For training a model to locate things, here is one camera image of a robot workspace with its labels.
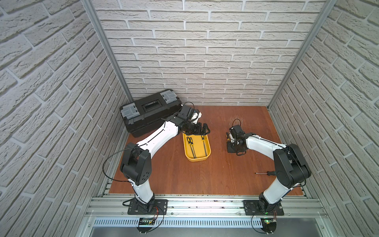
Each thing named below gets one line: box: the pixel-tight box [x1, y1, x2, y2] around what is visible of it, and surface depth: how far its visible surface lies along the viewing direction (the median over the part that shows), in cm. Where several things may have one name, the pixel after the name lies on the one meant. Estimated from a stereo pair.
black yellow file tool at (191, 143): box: [186, 136, 197, 159], surface depth 99 cm
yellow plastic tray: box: [182, 131, 212, 162], surface depth 97 cm
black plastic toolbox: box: [119, 88, 183, 138], surface depth 96 cm
